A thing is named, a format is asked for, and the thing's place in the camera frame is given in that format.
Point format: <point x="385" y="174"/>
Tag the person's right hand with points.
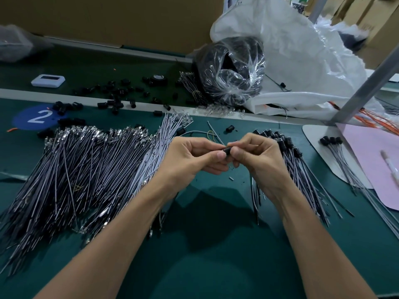
<point x="262" y="162"/>

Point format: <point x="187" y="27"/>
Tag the person's left hand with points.
<point x="187" y="162"/>

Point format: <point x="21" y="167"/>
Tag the black plastic caps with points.
<point x="112" y="99"/>

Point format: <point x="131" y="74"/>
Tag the person's right forearm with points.
<point x="321" y="252"/>

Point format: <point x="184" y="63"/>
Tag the person's left forearm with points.
<point x="100" y="252"/>

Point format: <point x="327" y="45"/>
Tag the clear bag with black contents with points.
<point x="230" y="71"/>

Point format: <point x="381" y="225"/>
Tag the pink paper sheet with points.
<point x="368" y="155"/>

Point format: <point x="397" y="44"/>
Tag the large white plastic sack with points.
<point x="299" y="56"/>

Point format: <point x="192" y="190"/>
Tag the white pen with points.
<point x="391" y="166"/>

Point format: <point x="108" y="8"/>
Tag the brown cardboard panel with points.
<point x="124" y="21"/>

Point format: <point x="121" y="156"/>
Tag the blue round number sticker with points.
<point x="34" y="117"/>

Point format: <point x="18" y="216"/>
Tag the small white timer device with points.
<point x="48" y="81"/>

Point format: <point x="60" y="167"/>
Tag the clear plastic strip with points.
<point x="12" y="175"/>

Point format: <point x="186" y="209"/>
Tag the stack of cardboard boxes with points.
<point x="377" y="21"/>

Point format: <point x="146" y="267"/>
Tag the crumpled clear plastic bag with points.
<point x="18" y="43"/>

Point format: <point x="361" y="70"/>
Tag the grey metal frame post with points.
<point x="365" y="87"/>
<point x="318" y="8"/>

